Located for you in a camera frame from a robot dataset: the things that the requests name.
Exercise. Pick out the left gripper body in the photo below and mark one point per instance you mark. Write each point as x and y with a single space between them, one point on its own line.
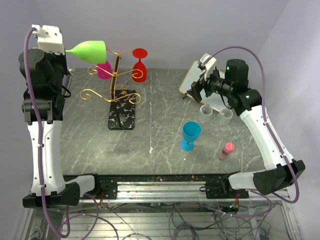
59 62

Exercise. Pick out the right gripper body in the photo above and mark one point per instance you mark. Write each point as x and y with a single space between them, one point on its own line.
223 87

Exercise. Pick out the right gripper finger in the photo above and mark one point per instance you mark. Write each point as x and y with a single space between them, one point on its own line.
211 84
195 91

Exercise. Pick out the clear glass cup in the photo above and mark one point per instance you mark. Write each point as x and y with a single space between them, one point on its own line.
225 115
205 114

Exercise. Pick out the green plastic wine glass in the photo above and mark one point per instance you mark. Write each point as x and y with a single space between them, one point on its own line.
90 51

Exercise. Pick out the blue plastic wine glass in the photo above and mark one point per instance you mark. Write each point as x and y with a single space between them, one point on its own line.
190 133

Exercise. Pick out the pink plastic wine glass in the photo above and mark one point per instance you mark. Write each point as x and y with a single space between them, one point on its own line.
104 70

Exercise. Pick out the red plastic wine glass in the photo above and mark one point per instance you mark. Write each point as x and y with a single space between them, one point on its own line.
139 70

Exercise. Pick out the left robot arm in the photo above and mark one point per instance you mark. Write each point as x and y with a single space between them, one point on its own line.
45 126

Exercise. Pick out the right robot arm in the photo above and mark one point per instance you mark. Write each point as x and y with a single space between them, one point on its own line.
281 169

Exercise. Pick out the gold wine glass rack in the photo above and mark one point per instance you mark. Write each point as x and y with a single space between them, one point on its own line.
122 101

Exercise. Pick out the gold framed whiteboard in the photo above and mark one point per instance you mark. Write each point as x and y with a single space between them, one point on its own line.
215 101

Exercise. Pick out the small pink bottle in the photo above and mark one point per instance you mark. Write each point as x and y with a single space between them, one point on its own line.
228 148

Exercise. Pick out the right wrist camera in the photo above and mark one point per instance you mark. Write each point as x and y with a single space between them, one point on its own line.
207 65

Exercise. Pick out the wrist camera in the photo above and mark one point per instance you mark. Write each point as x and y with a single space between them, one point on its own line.
49 39
207 65

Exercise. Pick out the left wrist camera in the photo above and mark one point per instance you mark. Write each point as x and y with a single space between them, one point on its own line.
49 39

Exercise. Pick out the aluminium frame rail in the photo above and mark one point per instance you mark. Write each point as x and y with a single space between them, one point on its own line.
166 191

